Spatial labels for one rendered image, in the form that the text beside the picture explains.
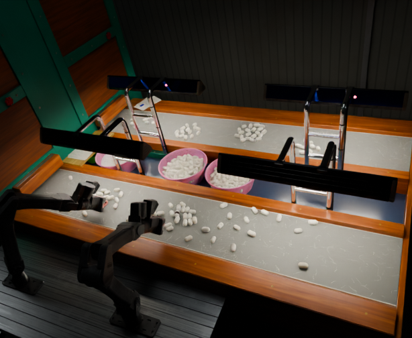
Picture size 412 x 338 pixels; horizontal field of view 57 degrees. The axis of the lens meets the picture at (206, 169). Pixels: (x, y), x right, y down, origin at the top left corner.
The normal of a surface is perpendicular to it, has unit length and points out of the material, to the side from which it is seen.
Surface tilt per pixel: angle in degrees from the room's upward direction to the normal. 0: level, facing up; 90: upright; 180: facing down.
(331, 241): 0
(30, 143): 90
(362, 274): 0
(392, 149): 0
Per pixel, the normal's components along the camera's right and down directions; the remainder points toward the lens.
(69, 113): 0.89, 0.15
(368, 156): -0.17, -0.77
